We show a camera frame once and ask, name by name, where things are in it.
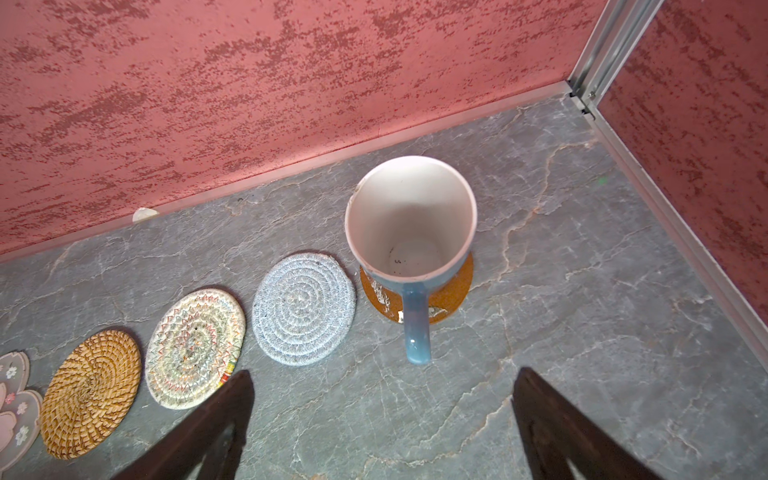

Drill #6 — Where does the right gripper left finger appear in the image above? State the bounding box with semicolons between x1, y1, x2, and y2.
115;370;255;479

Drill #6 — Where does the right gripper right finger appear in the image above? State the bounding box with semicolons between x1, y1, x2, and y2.
511;367;658;479

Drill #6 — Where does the brown wicker round coaster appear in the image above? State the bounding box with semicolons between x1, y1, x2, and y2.
41;329;142;460

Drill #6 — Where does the grey round coaster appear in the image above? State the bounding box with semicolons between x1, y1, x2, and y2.
252;252;356;367

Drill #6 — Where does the brown glossy round coaster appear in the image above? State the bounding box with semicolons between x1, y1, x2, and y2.
360;254;474;324

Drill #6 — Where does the pink flower coaster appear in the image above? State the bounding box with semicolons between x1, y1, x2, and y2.
1;351;43;474

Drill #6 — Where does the blue mug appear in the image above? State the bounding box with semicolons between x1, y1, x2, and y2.
344;155;478;365

